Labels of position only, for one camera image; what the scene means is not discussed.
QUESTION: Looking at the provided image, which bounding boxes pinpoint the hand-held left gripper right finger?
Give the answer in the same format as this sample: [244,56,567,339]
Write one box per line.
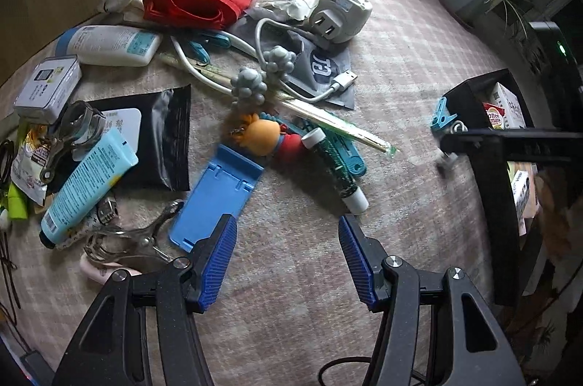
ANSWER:
[338,214,524,386]

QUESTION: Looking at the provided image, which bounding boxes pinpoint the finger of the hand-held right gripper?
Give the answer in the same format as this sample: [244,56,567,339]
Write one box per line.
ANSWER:
[439,126,583,162]

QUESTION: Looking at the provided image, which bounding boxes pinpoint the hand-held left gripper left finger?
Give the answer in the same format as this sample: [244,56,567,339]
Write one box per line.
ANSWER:
[52,213,238,386]

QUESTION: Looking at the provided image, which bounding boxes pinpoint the white printed box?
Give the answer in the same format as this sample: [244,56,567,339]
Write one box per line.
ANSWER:
[489,82,524,127]

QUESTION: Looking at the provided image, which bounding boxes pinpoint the black storage box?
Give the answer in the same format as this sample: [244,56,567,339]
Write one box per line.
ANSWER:
[443,68,540,307]

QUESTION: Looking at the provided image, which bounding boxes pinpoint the blue plastic clip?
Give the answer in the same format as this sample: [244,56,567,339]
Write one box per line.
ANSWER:
[430,97,462,136]

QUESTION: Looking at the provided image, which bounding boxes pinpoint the checked cloth desktop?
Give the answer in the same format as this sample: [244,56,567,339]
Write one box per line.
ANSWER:
[0,0,538,386]

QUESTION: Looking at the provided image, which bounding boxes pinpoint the red white packet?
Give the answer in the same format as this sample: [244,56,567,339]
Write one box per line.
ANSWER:
[484,104,506,129]

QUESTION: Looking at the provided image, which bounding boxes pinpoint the small white carton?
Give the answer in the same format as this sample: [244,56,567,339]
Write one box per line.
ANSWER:
[510,170,539,218]

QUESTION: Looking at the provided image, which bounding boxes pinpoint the blue phone stand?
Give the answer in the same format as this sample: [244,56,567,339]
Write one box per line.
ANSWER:
[169,144,265,252]

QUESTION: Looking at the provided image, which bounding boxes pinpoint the large metal clip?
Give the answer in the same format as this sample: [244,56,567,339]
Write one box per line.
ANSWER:
[84,200,185,266]
[39,100,107,186]

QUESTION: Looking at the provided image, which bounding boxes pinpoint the green glitter tube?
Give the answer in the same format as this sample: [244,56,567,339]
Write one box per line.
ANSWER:
[301,129,369,214]

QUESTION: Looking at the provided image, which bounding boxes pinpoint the teal plastic tool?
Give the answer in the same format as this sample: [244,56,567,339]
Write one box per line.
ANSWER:
[291,117,366,178]

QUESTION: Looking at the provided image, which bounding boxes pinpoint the small pink tube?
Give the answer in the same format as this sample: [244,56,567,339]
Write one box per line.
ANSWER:
[79,254,142,284]

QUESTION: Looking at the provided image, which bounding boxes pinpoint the orange doll figurine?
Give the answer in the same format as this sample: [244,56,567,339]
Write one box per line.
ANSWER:
[230,113,304,164]

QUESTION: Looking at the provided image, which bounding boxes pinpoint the black packet white label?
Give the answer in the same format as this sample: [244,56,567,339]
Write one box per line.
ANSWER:
[75,84,192,192]

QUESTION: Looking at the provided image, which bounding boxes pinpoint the wrapped chopsticks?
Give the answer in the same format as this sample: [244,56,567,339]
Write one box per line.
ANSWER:
[159,54,397,155]

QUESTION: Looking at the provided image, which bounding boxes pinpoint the light blue tube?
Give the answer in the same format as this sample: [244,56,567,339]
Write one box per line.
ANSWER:
[40,126,140,249]

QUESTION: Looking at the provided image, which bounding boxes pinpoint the grey paw toy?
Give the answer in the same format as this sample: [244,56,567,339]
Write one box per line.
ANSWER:
[230,66,269,110]
[264,46,297,83]

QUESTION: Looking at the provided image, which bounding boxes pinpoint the blue foil packet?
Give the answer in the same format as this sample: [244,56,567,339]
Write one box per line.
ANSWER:
[228,15,356,110]

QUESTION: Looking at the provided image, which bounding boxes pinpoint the yellow white snack packet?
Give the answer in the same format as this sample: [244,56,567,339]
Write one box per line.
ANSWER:
[10,124,60,205]

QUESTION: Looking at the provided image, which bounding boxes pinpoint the small blue scissors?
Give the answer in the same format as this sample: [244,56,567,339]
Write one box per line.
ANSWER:
[184,32,233,66]

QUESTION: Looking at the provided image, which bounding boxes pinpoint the white power adapter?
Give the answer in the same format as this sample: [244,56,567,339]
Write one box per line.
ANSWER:
[304,0,373,44]

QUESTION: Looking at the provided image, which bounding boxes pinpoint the white tin box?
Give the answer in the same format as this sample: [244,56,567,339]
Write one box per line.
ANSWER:
[13,55,83,123]

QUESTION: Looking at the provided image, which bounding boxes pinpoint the white lotion bottle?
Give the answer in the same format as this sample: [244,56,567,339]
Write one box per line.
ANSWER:
[55,25,163,68]

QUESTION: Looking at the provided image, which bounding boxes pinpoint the white flat packet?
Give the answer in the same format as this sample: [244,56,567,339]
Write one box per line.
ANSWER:
[250,0,322,21]

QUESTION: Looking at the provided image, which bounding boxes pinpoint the white usb cable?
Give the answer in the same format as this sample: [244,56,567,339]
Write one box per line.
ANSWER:
[171,18,358,105]

